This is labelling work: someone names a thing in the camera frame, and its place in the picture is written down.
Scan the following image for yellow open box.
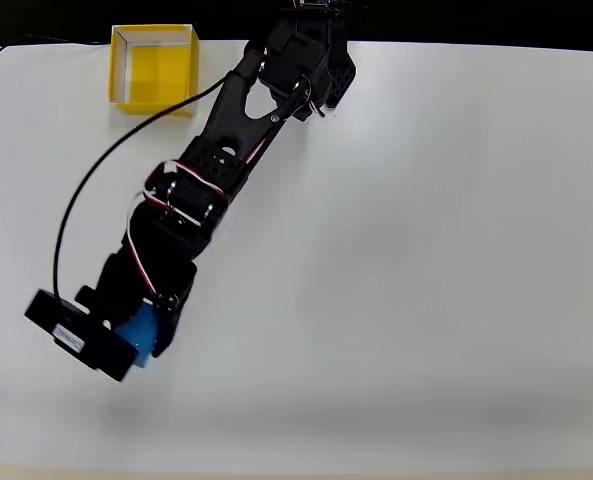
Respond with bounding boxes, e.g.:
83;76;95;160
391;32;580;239
107;23;200;120

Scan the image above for black webcam cable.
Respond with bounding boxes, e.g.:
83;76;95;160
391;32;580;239
51;68;250;307

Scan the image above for blue block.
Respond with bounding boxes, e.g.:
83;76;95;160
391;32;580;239
114;303;158;372

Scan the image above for thin black table cable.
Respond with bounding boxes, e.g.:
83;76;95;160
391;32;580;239
0;32;113;70

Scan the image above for black webcam with white label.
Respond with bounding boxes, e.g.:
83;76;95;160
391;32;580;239
24;285;140;384

